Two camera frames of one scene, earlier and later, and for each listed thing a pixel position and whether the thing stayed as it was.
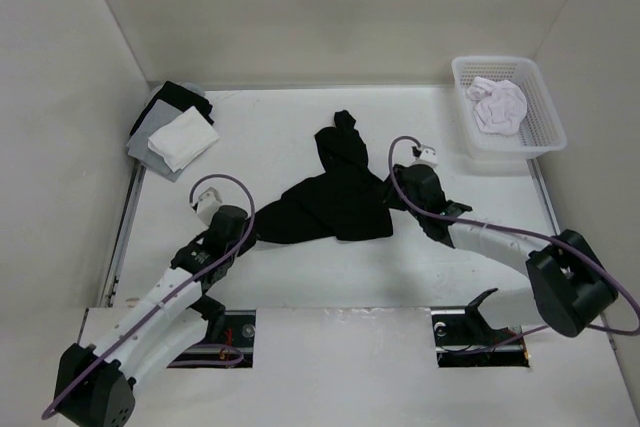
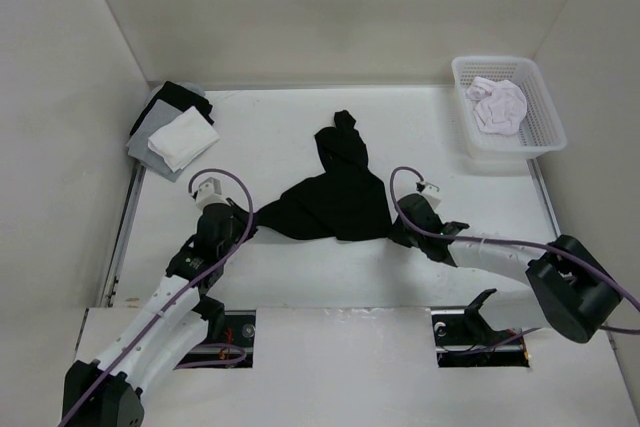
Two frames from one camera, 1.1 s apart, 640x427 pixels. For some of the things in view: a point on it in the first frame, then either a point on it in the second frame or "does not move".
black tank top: (348, 202) does not move
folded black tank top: (178, 97) does not move
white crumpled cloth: (501, 105) does not move
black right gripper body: (394, 198) -> (402, 236)
